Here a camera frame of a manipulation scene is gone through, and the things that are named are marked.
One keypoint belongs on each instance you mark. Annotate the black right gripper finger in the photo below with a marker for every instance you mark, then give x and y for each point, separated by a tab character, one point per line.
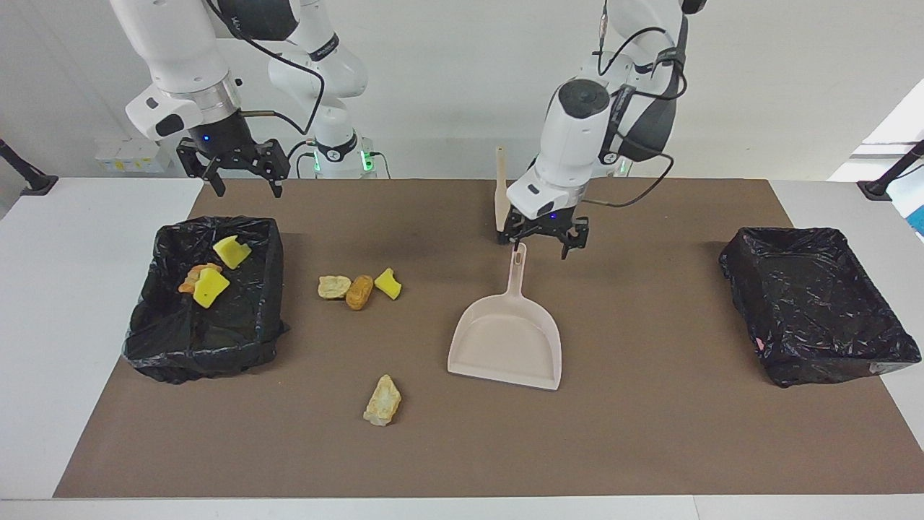
276	184
216	180

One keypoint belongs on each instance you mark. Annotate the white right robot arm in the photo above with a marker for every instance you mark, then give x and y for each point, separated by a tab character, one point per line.
180	50

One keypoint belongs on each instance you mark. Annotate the brown table mat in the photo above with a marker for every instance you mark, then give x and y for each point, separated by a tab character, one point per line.
650	433

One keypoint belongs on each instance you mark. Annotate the yellow sponge piece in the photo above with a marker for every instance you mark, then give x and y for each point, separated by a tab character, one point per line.
388	284
231	252
211	288

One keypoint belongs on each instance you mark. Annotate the black-bagged bin with pink spot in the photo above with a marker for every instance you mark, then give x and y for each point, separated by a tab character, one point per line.
816	310

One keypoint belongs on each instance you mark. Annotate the orange toasted croissant piece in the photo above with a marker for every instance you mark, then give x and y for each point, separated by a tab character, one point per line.
189	279

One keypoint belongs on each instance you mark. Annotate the pale crusty bread chunk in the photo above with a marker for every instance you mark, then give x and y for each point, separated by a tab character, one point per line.
382	402

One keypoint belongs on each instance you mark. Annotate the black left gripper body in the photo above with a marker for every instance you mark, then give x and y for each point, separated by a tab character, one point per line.
545	225

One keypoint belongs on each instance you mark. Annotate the brown bread roll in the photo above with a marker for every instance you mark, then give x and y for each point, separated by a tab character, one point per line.
359	292

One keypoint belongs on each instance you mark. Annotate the beige plastic dustpan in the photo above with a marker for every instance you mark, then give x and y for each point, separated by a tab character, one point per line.
505	347

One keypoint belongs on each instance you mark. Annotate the bin lined with black bag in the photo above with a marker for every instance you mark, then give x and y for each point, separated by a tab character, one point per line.
216	339

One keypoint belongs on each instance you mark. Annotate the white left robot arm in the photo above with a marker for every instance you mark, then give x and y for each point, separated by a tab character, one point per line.
574	137

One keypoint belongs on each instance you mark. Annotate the blue object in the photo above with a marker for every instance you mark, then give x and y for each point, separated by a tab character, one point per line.
919	220

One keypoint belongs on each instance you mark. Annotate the white power boxes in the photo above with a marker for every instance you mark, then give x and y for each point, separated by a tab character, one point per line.
115	159

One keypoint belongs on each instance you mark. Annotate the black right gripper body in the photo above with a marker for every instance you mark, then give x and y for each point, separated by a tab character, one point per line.
224	144

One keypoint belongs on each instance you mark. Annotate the pale bread piece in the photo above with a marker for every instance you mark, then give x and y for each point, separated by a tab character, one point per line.
333	287

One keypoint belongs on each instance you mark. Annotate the beige brush with black bristles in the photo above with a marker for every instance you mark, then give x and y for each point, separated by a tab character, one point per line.
502	195

